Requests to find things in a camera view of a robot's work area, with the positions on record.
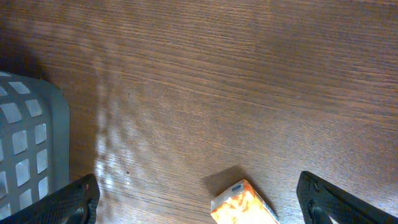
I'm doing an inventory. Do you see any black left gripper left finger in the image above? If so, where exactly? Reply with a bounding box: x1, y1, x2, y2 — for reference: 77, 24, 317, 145
1, 174, 100, 224

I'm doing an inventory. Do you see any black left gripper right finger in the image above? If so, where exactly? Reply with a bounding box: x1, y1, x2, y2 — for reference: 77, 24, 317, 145
296, 171, 397, 224

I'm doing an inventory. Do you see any orange tissue pack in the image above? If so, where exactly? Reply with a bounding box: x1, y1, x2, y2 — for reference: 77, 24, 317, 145
211, 179, 280, 224

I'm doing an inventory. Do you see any grey plastic basket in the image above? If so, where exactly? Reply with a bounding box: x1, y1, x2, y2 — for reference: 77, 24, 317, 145
1, 72, 70, 218

